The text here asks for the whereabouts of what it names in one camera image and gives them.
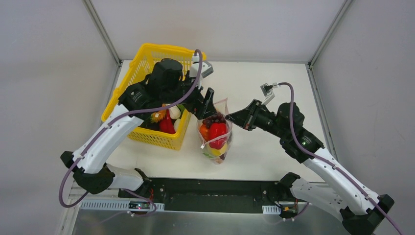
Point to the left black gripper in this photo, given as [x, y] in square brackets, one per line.
[199, 103]

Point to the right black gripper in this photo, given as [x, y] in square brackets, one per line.
[254, 114]

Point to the dark purple grape bunch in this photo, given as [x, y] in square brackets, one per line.
[217, 118]

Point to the red bell pepper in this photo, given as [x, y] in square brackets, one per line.
[216, 130]

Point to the small orange pumpkin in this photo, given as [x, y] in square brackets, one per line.
[204, 131]

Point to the clear zip top bag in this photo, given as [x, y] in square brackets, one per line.
[221, 107]

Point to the yellow lemon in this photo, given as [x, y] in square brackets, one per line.
[218, 152]

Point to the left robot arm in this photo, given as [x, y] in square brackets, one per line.
[89, 163]

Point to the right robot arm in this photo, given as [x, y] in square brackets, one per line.
[359, 209]

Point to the white mushroom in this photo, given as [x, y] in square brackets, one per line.
[175, 112]

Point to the pineapple with green crown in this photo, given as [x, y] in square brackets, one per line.
[156, 117]

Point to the yellow plastic basket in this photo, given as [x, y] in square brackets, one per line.
[142, 64]

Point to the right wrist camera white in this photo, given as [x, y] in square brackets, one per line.
[268, 92]

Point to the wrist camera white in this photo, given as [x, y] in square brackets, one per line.
[205, 70]
[268, 92]

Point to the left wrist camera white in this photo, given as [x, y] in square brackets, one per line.
[205, 70]

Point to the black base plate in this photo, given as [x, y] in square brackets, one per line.
[228, 196]

